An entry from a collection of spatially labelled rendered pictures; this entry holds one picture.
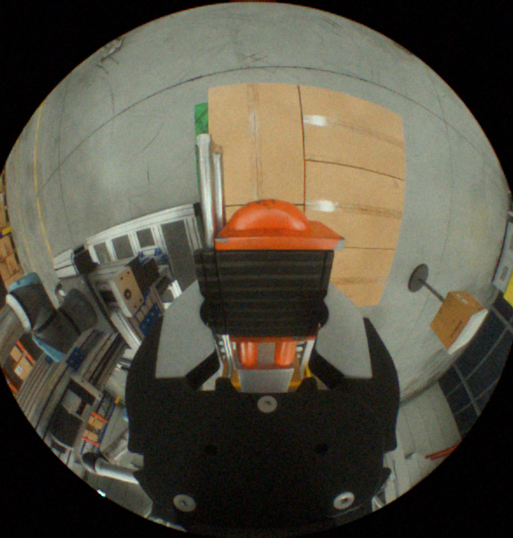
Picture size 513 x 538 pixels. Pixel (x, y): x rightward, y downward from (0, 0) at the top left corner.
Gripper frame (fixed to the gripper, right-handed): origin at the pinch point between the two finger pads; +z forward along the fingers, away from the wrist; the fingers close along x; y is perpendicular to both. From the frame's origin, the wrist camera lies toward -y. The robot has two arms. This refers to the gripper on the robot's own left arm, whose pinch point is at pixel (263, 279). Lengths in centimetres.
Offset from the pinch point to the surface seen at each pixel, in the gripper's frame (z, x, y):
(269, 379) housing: -1.4, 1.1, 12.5
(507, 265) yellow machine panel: 80, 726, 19
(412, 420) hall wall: -27, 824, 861
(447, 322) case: 42, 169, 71
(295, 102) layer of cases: 65, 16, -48
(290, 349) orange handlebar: -0.8, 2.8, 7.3
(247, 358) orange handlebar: -0.8, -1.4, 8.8
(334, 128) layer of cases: 65, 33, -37
